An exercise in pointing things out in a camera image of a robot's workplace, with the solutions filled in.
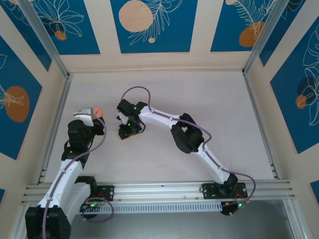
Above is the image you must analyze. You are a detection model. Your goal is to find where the controller board with green light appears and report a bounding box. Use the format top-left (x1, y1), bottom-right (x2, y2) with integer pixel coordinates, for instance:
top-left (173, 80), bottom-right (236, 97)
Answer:
top-left (79, 202), bottom-right (100, 212)
top-left (220, 200), bottom-right (250, 217)

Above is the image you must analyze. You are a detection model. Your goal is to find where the grey metal sheet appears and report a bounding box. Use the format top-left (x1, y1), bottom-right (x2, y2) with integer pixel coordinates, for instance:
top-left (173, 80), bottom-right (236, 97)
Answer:
top-left (69, 200), bottom-right (307, 239)

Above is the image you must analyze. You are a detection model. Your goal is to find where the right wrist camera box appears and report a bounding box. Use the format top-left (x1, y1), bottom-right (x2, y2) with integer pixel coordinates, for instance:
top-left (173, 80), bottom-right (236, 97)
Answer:
top-left (116, 111), bottom-right (129, 125)

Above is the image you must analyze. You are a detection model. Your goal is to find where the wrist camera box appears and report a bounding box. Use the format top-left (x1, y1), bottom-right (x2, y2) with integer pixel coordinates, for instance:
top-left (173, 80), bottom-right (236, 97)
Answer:
top-left (73, 106), bottom-right (97, 125)
top-left (116, 111), bottom-right (129, 125)

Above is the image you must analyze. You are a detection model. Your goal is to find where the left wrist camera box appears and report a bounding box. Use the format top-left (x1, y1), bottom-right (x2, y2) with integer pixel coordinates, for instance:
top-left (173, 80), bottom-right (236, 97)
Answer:
top-left (73, 106), bottom-right (97, 125)

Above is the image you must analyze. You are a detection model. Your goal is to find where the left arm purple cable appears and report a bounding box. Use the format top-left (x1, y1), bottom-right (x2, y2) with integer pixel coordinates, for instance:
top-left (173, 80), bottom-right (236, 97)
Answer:
top-left (41, 113), bottom-right (115, 239)

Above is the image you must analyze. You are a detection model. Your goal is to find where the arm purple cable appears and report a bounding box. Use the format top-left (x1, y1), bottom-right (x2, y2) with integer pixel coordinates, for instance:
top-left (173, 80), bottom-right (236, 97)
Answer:
top-left (121, 86), bottom-right (257, 217)
top-left (41, 113), bottom-right (115, 239)

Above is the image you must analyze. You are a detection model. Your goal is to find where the aluminium side rail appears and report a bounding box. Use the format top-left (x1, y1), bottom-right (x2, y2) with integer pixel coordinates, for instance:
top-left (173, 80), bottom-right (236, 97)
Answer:
top-left (243, 71), bottom-right (281, 180)
top-left (36, 76), bottom-right (74, 185)

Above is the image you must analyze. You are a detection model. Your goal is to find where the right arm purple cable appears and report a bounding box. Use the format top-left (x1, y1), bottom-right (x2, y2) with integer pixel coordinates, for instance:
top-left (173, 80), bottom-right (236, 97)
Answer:
top-left (121, 86), bottom-right (257, 217)

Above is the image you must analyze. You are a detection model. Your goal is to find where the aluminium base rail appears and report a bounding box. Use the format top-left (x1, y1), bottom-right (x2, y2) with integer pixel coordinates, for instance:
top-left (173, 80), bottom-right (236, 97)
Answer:
top-left (21, 179), bottom-right (296, 207)

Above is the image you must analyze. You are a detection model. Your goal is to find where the blue floral wall panel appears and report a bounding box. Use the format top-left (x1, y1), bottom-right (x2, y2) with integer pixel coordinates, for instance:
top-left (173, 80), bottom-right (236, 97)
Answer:
top-left (0, 0), bottom-right (52, 72)
top-left (27, 0), bottom-right (101, 56)
top-left (110, 0), bottom-right (199, 54)
top-left (210, 0), bottom-right (277, 53)
top-left (270, 23), bottom-right (319, 155)
top-left (259, 0), bottom-right (319, 67)
top-left (0, 36), bottom-right (43, 160)

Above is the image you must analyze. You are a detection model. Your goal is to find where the grey slotted cable duct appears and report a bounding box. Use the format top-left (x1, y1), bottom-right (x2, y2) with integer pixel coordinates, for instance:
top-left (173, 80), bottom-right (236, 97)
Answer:
top-left (79, 202), bottom-right (224, 215)

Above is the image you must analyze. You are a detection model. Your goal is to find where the aluminium frame post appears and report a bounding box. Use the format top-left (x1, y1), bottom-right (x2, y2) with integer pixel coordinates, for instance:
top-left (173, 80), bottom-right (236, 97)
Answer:
top-left (17, 0), bottom-right (73, 81)
top-left (242, 0), bottom-right (291, 75)

